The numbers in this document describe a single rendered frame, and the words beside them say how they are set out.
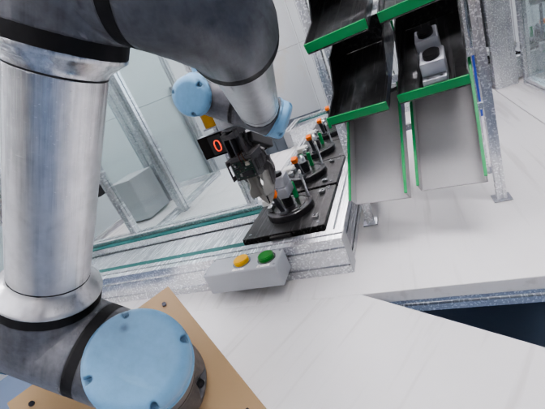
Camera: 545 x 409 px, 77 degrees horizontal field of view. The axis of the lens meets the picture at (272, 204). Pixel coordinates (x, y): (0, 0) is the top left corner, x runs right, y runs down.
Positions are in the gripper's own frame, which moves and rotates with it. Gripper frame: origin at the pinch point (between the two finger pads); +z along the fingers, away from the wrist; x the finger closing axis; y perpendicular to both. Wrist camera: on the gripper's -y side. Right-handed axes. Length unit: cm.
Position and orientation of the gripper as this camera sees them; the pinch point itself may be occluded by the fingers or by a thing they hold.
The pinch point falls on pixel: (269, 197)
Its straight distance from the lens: 87.6
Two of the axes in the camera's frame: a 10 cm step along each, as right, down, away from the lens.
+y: -2.8, 4.7, -8.4
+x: 8.9, -2.1, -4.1
